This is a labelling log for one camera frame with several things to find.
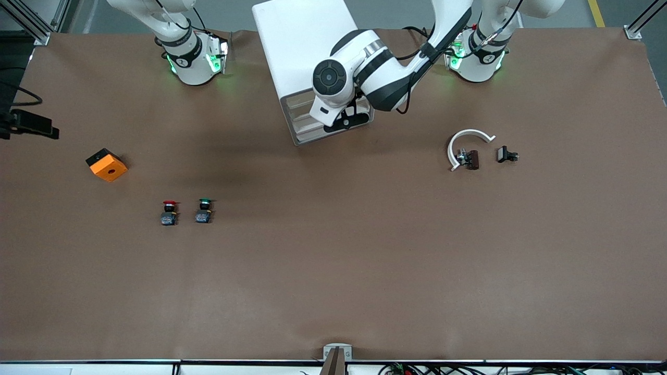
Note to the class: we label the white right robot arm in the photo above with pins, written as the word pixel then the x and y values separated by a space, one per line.
pixel 187 57

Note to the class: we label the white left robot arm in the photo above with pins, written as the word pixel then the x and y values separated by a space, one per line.
pixel 385 78

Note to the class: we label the red push button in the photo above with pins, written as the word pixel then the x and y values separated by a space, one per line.
pixel 169 219

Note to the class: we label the green push button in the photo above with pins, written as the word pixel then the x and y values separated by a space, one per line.
pixel 203 216

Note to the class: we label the orange box with hole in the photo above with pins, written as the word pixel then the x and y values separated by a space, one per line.
pixel 109 169

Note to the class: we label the silver connector box green light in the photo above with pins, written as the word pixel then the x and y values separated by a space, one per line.
pixel 218 54
pixel 452 54

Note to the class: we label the brown table cover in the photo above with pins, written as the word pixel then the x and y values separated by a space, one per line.
pixel 333 260

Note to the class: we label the small brown component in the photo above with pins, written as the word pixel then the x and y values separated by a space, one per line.
pixel 471 160

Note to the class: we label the small black component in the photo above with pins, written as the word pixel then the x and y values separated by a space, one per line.
pixel 504 154

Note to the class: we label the aluminium frame profile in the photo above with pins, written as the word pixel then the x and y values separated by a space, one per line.
pixel 41 37
pixel 633 32

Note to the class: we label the grey metal bracket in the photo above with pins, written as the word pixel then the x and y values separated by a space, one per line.
pixel 337 346

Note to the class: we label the brown camera post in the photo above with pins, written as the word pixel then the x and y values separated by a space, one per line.
pixel 333 364

